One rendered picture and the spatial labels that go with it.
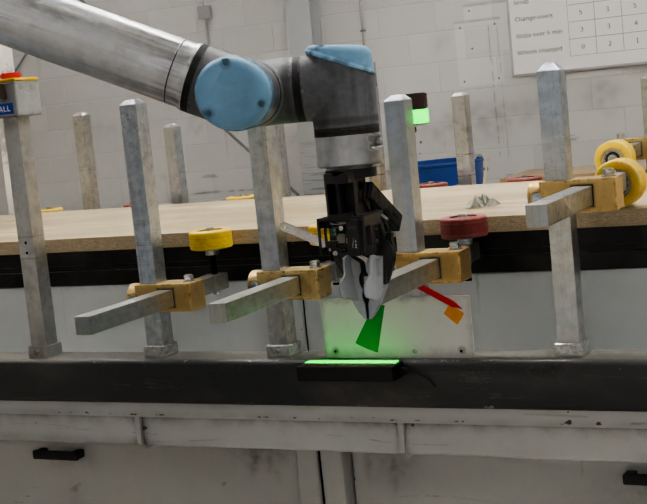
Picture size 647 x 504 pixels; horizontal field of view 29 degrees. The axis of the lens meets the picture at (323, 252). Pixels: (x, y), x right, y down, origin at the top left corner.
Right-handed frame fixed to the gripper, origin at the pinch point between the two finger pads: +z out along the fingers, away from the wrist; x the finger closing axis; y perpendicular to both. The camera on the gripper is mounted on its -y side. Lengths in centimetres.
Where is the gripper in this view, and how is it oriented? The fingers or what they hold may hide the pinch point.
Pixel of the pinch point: (370, 309)
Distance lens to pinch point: 176.5
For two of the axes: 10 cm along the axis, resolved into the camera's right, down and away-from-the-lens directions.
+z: 1.0, 9.9, 1.1
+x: 9.0, -0.4, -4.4
